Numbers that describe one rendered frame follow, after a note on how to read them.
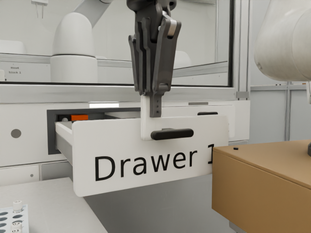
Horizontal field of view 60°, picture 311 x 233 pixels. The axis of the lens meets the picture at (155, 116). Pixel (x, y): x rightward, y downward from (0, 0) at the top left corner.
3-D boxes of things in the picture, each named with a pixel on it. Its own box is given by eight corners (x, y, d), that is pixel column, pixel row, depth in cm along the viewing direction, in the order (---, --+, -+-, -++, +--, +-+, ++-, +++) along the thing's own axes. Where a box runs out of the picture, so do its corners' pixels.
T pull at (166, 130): (194, 137, 44) (194, 128, 43) (153, 141, 40) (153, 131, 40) (182, 134, 47) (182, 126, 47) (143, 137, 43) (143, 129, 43)
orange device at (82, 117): (88, 128, 107) (88, 114, 107) (59, 130, 102) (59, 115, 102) (85, 127, 111) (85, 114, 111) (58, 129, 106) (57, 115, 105)
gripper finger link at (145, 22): (164, 22, 41) (169, 19, 40) (164, 95, 42) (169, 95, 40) (140, 18, 39) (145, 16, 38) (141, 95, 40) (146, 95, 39)
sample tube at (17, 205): (23, 232, 40) (21, 202, 39) (14, 234, 39) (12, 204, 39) (23, 229, 41) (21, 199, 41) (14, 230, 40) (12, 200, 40)
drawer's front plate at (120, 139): (227, 171, 52) (229, 114, 51) (75, 198, 39) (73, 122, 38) (221, 168, 54) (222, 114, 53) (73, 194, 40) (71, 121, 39)
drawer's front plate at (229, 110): (234, 137, 94) (235, 105, 93) (162, 144, 80) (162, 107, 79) (231, 136, 95) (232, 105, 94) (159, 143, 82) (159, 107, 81)
